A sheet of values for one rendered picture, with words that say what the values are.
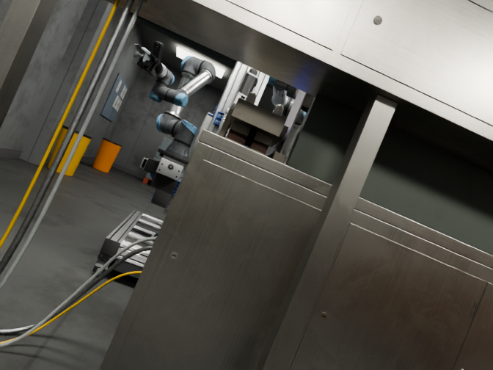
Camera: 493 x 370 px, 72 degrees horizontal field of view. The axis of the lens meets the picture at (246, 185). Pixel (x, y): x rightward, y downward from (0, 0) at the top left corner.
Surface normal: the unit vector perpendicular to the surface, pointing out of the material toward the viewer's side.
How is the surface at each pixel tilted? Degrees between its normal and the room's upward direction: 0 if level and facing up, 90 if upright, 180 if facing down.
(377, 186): 90
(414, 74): 90
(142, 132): 90
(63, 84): 90
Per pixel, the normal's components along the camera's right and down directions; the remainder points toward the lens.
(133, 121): 0.19, 0.05
